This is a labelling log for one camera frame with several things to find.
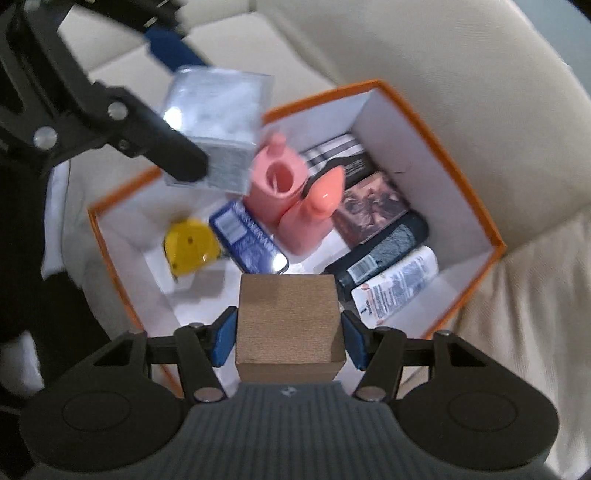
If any dark art print box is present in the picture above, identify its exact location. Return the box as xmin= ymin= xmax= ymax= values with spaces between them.
xmin=332 ymin=171 xmax=409 ymax=249

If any blue Super Deer tin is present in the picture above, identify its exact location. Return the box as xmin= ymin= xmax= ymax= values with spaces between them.
xmin=208 ymin=200 xmax=290 ymax=275

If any pink silicone block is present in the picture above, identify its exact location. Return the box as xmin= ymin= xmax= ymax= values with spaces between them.
xmin=276 ymin=166 xmax=346 ymax=256

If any white tube bottle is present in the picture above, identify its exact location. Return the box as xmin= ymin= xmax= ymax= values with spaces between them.
xmin=352 ymin=246 xmax=439 ymax=328

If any clear plastic cube box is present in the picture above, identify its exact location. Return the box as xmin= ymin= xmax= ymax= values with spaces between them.
xmin=163 ymin=66 xmax=273 ymax=196

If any yellow tape measure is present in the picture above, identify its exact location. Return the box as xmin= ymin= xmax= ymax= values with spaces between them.
xmin=162 ymin=218 xmax=221 ymax=279

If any black spray bottle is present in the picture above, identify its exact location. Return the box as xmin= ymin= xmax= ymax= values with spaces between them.
xmin=324 ymin=211 xmax=430 ymax=302

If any pink silicone cup holder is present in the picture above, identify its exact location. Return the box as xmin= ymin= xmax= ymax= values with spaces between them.
xmin=243 ymin=132 xmax=308 ymax=229

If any beige sofa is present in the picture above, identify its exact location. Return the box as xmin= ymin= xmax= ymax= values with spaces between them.
xmin=45 ymin=0 xmax=591 ymax=480

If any brown cardboard cube box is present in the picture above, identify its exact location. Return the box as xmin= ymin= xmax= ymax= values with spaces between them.
xmin=235 ymin=274 xmax=346 ymax=384

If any plaid glasses case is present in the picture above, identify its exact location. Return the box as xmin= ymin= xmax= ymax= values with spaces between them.
xmin=300 ymin=133 xmax=366 ymax=177

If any orange cardboard box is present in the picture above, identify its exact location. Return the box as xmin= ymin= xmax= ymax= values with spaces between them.
xmin=87 ymin=79 xmax=508 ymax=398

